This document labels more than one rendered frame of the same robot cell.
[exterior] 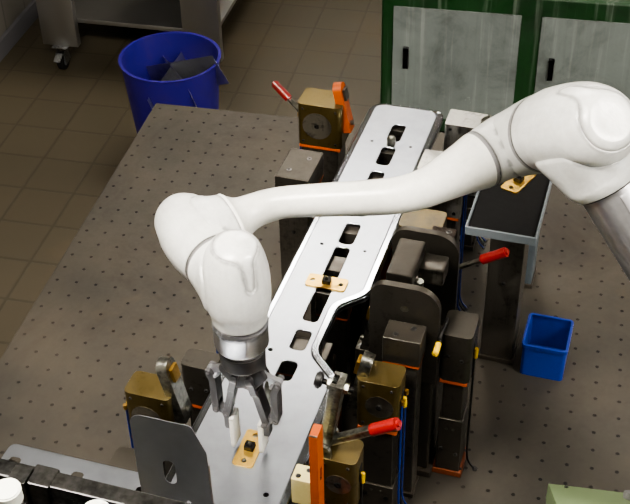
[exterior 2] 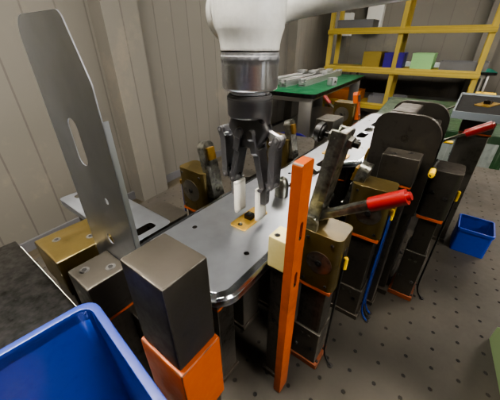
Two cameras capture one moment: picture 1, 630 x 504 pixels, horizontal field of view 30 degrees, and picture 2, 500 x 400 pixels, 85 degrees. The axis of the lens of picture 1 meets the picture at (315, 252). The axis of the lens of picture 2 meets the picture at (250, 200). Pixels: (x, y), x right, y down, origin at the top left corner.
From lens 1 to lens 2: 1.59 m
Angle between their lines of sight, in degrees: 18
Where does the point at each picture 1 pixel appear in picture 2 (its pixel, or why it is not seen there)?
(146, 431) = (36, 54)
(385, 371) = (379, 182)
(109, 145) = not seen: hidden behind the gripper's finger
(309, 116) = (338, 109)
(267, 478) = (253, 241)
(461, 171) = not seen: outside the picture
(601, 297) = (498, 221)
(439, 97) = not seen: hidden behind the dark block
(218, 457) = (222, 218)
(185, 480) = (92, 157)
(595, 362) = not seen: outside the picture
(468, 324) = (456, 168)
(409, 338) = (408, 156)
